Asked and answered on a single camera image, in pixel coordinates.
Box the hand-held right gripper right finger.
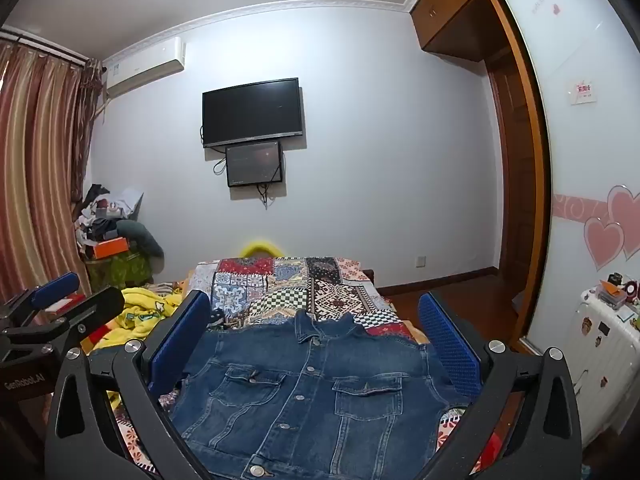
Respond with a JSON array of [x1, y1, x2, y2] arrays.
[[417, 291, 585, 480]]

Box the patchwork bedspread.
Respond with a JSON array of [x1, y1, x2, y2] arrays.
[[90, 255, 496, 480]]

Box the yellow chair back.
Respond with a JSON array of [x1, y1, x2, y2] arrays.
[[240, 240, 283, 258]]

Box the yellow printed blanket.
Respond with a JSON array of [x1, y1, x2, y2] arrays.
[[87, 285, 186, 356]]

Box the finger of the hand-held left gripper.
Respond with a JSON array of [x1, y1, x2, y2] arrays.
[[0, 286, 125, 361], [0, 272, 81, 331]]

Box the large black wall television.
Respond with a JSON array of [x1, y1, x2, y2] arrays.
[[201, 77, 306, 150]]

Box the striped pink curtain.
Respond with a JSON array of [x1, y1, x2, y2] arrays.
[[0, 35, 103, 311]]

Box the dark grey-green bag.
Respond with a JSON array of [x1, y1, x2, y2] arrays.
[[117, 219, 165, 261]]

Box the paper notice with red print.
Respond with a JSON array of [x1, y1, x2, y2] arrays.
[[570, 79, 595, 106]]

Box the green patterned cloth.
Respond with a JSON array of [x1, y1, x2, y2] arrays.
[[85, 252, 156, 293]]

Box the curtain rod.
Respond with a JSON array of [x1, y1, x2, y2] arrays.
[[0, 25, 106, 70]]

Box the small black wall monitor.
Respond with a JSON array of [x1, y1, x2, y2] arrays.
[[225, 141, 286, 189]]

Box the blue denim jacket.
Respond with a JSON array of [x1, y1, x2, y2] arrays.
[[167, 307, 473, 480]]

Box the small items on suitcase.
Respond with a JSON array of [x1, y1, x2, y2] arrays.
[[595, 272, 640, 311]]

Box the orange box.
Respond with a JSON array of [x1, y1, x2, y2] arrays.
[[92, 237, 132, 261]]

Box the white suitcase with stickers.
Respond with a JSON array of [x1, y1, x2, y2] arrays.
[[565, 287, 640, 448]]

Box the dark wooden door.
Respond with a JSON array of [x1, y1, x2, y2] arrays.
[[487, 57, 538, 311]]

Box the white air conditioner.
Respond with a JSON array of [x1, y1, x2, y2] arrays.
[[102, 36, 187, 101]]

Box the pile of clutter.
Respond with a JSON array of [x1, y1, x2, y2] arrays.
[[75, 184, 146, 251]]

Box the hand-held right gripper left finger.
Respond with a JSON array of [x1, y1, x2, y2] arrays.
[[44, 289, 212, 480]]

